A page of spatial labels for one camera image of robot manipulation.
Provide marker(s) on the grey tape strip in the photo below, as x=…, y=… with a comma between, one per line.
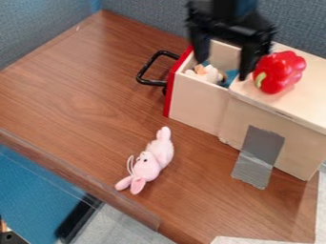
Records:
x=258, y=157

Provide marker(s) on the cabinet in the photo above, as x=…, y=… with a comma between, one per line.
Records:
x=276, y=120

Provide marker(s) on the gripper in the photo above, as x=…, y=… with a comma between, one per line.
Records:
x=231, y=19

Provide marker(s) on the drawer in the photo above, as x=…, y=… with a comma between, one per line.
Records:
x=191, y=92

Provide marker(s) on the red toy pepper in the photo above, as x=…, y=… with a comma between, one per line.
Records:
x=278, y=72

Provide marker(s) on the pink plush rabbit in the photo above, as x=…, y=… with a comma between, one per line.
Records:
x=150, y=160

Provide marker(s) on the white toy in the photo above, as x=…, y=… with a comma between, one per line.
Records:
x=208, y=73

